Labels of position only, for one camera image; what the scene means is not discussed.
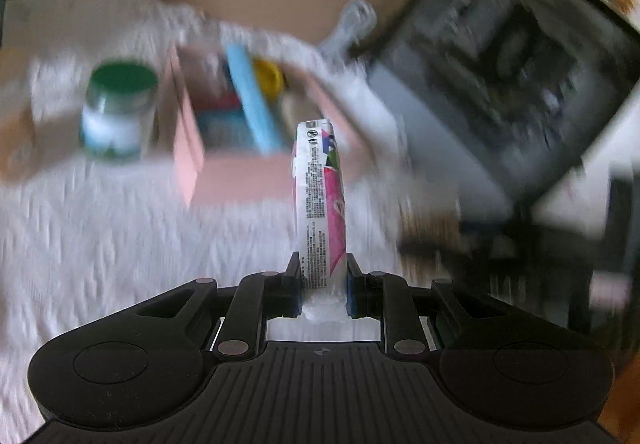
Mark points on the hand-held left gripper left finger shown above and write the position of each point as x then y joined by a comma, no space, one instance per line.
298,284

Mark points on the yellow cup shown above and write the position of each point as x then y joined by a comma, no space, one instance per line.
270,74

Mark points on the dark computer case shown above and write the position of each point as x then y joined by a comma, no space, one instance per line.
500,74

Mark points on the green lid jar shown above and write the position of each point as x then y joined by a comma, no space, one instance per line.
117,114

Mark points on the white textured blanket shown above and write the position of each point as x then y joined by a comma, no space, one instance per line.
100,234

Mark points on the blue face mask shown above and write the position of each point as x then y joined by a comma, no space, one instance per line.
255,109

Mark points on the pink box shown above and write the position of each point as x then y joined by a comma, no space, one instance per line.
235,179

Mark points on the pink and white tissue packet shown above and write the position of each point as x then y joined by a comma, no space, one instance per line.
320,204

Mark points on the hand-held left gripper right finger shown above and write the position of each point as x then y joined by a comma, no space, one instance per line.
350,286

